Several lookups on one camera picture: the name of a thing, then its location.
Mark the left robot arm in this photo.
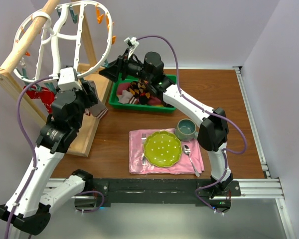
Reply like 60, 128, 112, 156
0, 80, 99, 236

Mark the brown white striped sock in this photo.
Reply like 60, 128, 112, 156
118, 90, 139, 105
88, 101, 108, 119

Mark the green plastic tray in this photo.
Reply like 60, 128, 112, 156
108, 76, 176, 113

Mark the teal ceramic mug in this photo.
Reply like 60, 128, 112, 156
175, 119, 199, 142

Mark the wooden hanger stand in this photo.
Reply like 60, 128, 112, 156
0, 0, 115, 157

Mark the red patterned sock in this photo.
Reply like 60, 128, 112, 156
26, 83, 57, 114

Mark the green scalloped plate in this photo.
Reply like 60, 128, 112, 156
144, 131, 182, 168

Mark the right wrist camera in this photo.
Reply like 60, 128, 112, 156
124, 37, 139, 60

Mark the white round sock hanger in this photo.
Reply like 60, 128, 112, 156
12, 0, 114, 85

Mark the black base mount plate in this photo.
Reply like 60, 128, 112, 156
79, 179, 240, 212

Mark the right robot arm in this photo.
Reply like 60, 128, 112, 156
99, 52, 233, 196

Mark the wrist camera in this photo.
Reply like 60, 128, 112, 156
124, 37, 139, 60
51, 67, 82, 91

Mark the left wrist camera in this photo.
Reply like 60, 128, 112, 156
51, 67, 82, 91

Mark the silver fork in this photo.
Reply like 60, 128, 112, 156
141, 133, 147, 166

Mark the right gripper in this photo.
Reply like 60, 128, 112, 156
99, 48, 153, 83

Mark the purple yellow striped sock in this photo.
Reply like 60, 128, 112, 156
116, 82, 130, 96

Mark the silver spoon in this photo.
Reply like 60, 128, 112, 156
183, 145, 200, 177

